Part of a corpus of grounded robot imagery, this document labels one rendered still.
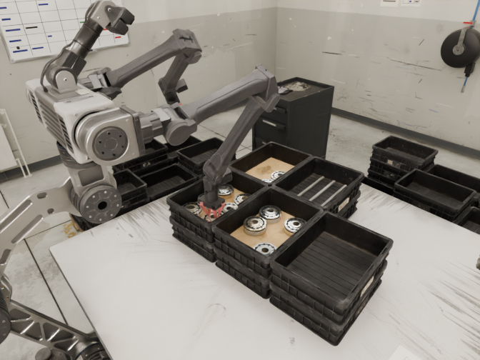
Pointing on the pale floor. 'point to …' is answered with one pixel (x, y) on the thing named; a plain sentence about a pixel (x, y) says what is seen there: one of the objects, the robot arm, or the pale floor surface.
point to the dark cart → (298, 118)
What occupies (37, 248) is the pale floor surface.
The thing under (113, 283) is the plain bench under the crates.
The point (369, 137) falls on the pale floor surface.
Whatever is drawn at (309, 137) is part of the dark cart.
